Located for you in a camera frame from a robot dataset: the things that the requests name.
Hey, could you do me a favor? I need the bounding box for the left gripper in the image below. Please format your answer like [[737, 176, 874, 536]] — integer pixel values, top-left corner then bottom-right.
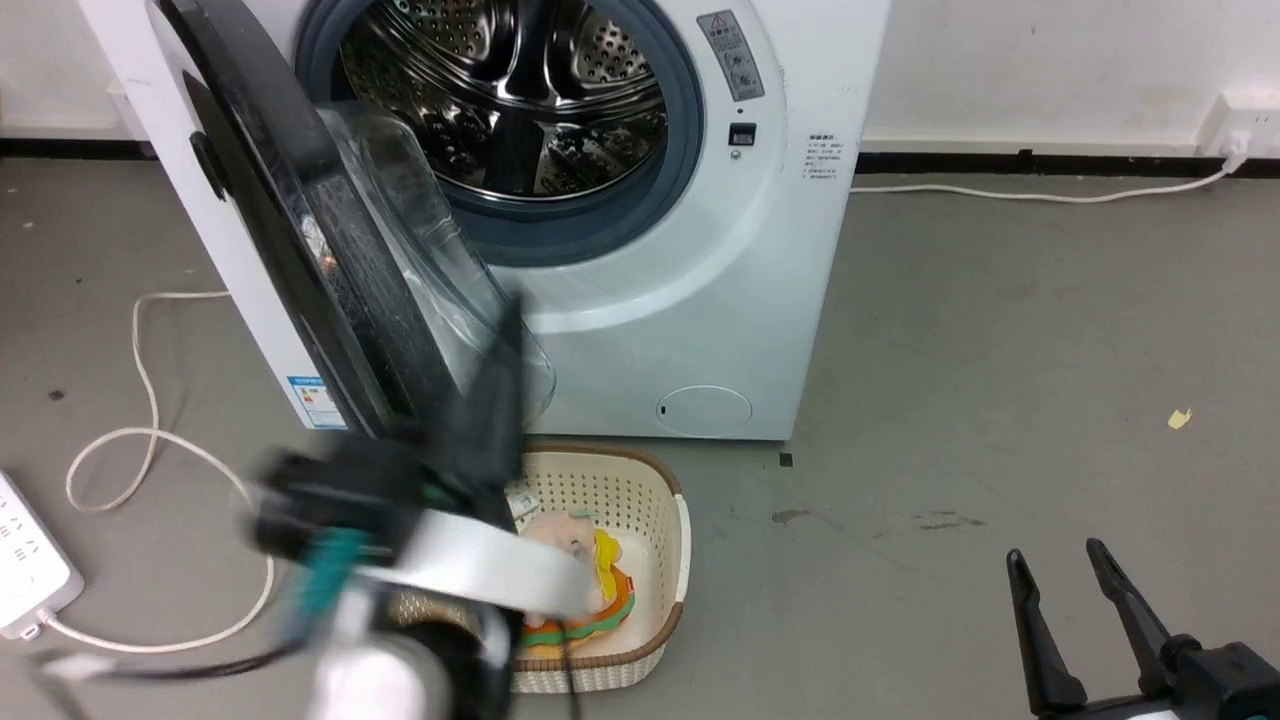
[[248, 293, 593, 623]]

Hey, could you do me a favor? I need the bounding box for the round drain filter cover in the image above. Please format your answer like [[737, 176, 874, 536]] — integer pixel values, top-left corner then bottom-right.
[[656, 385, 754, 438]]

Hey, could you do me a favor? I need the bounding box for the grey rubber door gasket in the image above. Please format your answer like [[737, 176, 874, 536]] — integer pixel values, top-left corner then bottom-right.
[[295, 0, 706, 267]]

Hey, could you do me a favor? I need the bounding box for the steel washer drum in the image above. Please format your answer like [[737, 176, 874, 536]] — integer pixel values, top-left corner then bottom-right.
[[338, 0, 669, 198]]

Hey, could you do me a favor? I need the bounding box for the white wall socket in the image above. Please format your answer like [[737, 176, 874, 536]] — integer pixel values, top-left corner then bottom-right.
[[1198, 90, 1280, 161]]

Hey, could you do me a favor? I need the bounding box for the black round glass washer door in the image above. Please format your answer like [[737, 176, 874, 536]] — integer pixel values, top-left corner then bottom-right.
[[145, 0, 557, 442]]

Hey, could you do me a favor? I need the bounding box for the white washer power cable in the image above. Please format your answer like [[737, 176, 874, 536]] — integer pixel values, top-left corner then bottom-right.
[[850, 150, 1246, 206]]

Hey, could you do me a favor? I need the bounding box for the blue energy label sticker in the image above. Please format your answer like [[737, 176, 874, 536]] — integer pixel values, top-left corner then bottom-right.
[[287, 375, 346, 431]]

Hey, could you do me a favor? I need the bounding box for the white power strip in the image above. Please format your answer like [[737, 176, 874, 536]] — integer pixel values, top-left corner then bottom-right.
[[0, 469, 86, 642]]

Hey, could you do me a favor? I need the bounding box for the white power strip cable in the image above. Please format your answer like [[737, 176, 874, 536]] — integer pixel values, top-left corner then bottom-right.
[[38, 290, 277, 656]]

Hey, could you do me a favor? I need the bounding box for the colourful plush toy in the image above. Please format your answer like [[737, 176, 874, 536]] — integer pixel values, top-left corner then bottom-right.
[[518, 507, 637, 658]]

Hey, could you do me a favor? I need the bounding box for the grey warning sticker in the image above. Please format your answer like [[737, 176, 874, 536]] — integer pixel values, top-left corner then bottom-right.
[[696, 10, 767, 103]]

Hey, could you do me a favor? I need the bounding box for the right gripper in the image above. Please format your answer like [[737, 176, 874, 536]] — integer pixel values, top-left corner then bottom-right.
[[1006, 538, 1280, 720]]

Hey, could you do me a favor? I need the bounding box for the cream perforated laundry basket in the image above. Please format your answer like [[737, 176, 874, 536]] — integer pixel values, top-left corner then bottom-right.
[[385, 443, 692, 695]]

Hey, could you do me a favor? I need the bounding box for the white front-load washing machine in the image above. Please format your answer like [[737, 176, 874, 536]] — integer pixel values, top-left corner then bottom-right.
[[75, 0, 891, 442]]

